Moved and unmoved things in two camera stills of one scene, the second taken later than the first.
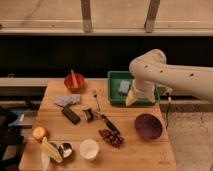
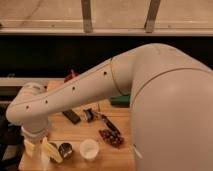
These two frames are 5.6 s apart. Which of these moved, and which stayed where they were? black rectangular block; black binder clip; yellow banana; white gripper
Moved: white gripper
Stayed: black binder clip; yellow banana; black rectangular block
